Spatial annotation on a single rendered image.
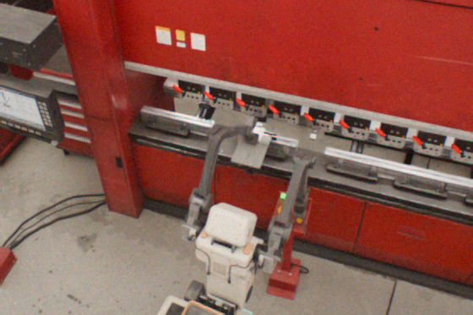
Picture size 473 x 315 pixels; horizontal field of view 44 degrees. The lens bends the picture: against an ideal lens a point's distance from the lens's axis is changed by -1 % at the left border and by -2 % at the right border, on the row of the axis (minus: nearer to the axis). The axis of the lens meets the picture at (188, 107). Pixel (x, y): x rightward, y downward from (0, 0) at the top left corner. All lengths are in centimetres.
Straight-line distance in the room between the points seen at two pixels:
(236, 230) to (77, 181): 229
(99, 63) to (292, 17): 115
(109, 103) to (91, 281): 136
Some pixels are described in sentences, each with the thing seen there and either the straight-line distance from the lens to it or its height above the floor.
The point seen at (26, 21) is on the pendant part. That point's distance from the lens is 319.
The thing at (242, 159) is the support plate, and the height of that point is 100.
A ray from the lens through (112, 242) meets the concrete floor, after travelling 448.
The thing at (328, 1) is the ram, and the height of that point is 206.
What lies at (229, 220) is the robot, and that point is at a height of 137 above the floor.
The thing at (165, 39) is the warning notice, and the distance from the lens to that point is 340.
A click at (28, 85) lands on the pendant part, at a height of 158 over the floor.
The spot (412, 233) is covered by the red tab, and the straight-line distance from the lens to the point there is 391.
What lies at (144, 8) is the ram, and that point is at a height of 182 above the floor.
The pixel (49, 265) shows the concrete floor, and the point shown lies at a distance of 449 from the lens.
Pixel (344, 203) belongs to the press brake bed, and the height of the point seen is 69.
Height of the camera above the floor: 371
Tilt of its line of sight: 44 degrees down
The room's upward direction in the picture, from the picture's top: 5 degrees counter-clockwise
